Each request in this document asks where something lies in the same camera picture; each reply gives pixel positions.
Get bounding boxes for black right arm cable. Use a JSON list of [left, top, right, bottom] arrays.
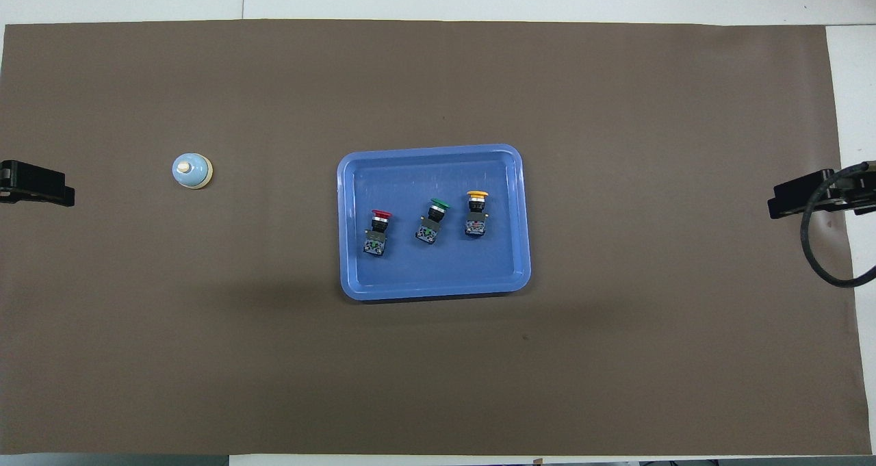
[[799, 161, 876, 289]]

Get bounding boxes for brown table mat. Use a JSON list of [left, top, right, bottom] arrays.
[[0, 18, 874, 456]]

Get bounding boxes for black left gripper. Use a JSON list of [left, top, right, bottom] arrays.
[[0, 159, 75, 207]]

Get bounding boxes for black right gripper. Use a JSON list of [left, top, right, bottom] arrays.
[[766, 161, 876, 220]]

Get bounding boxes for green push button switch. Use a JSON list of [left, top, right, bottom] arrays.
[[414, 198, 452, 245]]

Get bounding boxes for light blue desk bell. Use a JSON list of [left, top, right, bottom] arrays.
[[172, 153, 214, 191]]

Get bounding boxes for yellow push button switch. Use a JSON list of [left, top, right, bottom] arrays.
[[464, 190, 489, 238]]

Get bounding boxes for red push button switch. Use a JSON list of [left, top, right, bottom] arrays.
[[363, 209, 393, 258]]

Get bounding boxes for blue plastic tray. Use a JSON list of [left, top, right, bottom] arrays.
[[336, 144, 532, 302]]

